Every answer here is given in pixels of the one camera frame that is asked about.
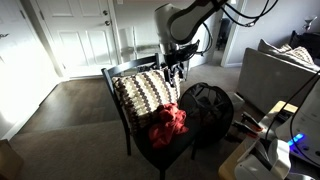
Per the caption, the white door with lever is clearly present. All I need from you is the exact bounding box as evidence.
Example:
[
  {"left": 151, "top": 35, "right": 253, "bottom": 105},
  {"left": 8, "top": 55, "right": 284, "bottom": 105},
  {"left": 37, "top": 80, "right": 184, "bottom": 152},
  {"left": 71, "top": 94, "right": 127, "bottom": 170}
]
[{"left": 0, "top": 0, "right": 60, "bottom": 139}]

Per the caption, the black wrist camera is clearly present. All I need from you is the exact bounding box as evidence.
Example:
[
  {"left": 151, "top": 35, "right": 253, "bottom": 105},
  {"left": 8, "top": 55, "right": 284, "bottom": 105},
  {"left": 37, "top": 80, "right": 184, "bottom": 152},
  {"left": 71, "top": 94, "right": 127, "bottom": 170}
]
[{"left": 179, "top": 39, "right": 201, "bottom": 56}]

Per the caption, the black wooden chair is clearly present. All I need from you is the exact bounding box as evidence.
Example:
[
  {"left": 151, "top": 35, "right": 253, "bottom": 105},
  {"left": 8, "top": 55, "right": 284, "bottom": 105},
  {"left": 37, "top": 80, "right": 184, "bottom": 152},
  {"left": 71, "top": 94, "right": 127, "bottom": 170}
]
[{"left": 100, "top": 52, "right": 201, "bottom": 180}]

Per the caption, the small desk lamp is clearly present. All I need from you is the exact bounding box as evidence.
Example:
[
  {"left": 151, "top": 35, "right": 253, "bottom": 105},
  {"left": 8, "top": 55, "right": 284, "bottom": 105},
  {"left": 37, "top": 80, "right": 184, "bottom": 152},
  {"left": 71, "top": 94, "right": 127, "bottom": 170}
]
[{"left": 302, "top": 15, "right": 318, "bottom": 33}]

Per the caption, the small black adapter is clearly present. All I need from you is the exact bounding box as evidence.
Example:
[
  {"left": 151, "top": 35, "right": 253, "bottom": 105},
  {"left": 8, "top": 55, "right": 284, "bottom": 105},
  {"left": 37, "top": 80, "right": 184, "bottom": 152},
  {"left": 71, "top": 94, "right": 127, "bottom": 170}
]
[{"left": 276, "top": 109, "right": 294, "bottom": 123}]

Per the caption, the grey sofa cushion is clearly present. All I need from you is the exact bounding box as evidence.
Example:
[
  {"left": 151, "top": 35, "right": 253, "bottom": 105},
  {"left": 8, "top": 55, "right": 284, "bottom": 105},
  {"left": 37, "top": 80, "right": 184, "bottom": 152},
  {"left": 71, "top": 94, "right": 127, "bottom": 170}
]
[{"left": 257, "top": 38, "right": 295, "bottom": 57}]

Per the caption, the red t-shirt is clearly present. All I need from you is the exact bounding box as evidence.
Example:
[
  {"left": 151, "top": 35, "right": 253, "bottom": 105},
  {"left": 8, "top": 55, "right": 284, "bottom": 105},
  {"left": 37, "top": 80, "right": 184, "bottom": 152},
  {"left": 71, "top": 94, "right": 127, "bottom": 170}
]
[{"left": 148, "top": 102, "right": 190, "bottom": 150}]

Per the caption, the zigzag patterned pillow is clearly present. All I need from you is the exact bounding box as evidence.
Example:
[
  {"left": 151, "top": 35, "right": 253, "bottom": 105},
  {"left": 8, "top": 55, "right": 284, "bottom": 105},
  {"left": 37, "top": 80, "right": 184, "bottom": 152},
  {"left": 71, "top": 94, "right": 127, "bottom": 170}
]
[{"left": 111, "top": 64, "right": 183, "bottom": 136}]

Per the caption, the orange handled black clamp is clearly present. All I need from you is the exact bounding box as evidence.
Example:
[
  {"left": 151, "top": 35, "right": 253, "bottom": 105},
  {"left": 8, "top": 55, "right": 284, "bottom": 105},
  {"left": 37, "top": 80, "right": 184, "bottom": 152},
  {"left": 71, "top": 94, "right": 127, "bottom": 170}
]
[
  {"left": 240, "top": 111, "right": 264, "bottom": 132},
  {"left": 231, "top": 120, "right": 259, "bottom": 138}
]

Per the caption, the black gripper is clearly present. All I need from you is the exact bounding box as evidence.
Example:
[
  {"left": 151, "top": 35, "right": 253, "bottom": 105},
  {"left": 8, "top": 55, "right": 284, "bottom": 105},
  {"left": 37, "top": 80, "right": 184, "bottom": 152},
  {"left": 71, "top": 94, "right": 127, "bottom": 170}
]
[{"left": 162, "top": 49, "right": 188, "bottom": 88}]

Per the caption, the metal wire shoe rack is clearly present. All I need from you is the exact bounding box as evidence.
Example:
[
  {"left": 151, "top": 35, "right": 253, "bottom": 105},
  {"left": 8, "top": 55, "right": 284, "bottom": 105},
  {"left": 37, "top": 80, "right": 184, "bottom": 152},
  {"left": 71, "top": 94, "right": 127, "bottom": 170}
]
[{"left": 118, "top": 25, "right": 193, "bottom": 83}]

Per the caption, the white panel door with knob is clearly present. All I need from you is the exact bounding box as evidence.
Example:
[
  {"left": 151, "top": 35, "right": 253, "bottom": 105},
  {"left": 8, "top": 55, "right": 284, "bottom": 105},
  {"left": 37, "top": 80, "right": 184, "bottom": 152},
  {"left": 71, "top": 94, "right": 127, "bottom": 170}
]
[{"left": 34, "top": 0, "right": 119, "bottom": 79}]

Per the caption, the black base cable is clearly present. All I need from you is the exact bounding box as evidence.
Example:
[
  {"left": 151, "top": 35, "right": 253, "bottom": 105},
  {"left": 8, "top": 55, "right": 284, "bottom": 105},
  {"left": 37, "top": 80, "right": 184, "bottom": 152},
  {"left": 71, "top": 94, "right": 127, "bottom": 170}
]
[
  {"left": 264, "top": 70, "right": 320, "bottom": 143},
  {"left": 288, "top": 79, "right": 320, "bottom": 165}
]

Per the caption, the grey sofa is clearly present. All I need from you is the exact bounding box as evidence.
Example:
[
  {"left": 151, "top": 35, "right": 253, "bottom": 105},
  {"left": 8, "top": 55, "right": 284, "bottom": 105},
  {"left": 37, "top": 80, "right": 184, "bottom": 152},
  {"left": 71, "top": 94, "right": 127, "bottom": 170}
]
[{"left": 236, "top": 46, "right": 320, "bottom": 116}]

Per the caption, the patterned sofa cushion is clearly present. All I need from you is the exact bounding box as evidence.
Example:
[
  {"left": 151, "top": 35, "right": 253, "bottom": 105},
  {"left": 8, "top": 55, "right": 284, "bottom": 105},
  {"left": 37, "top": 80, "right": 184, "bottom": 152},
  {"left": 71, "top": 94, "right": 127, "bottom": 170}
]
[{"left": 288, "top": 45, "right": 316, "bottom": 65}]

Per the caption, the dark side furniture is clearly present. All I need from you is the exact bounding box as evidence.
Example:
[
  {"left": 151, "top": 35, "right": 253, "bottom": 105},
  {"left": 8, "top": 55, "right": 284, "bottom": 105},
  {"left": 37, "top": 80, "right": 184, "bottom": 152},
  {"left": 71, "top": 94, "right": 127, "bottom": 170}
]
[{"left": 289, "top": 29, "right": 320, "bottom": 61}]

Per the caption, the black mesh bag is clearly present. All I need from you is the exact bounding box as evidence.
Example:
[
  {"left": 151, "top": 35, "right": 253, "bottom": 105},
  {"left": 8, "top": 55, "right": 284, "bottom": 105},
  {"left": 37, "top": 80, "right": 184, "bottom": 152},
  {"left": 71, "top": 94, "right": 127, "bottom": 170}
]
[{"left": 178, "top": 82, "right": 235, "bottom": 148}]

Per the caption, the white plastic device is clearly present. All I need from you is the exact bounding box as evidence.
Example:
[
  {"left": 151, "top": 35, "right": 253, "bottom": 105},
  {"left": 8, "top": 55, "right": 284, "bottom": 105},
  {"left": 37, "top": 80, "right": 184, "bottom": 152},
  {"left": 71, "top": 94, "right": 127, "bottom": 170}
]
[{"left": 233, "top": 138, "right": 293, "bottom": 180}]

